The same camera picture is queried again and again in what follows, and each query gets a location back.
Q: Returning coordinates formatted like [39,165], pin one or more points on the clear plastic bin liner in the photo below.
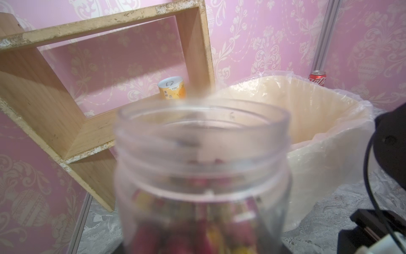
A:
[355,127]

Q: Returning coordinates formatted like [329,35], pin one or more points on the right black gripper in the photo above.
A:
[367,232]

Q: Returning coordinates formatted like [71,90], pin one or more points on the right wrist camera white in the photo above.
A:
[384,246]

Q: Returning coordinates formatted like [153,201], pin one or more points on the red cola can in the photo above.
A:
[318,77]

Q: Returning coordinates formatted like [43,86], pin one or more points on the yellow white can on shelf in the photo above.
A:
[172,88]

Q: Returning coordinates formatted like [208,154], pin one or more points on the wooden two-tier shelf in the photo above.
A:
[34,98]

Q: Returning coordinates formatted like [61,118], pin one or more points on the clear jar flower tea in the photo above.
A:
[202,176]

